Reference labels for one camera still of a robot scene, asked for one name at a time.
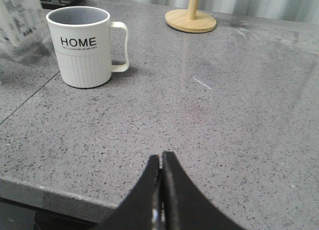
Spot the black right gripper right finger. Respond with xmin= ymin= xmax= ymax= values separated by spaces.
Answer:
xmin=162 ymin=151 xmax=242 ymax=230

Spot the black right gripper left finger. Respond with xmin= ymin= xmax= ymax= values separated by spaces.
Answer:
xmin=94 ymin=155 xmax=160 ymax=230

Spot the cream HOME mug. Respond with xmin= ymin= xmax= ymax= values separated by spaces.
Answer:
xmin=46 ymin=6 xmax=129 ymax=88

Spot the whole milk carton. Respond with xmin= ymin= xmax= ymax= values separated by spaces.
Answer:
xmin=0 ymin=0 xmax=46 ymax=46

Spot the wooden mug tree stand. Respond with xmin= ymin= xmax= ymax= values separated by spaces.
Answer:
xmin=165 ymin=0 xmax=217 ymax=33

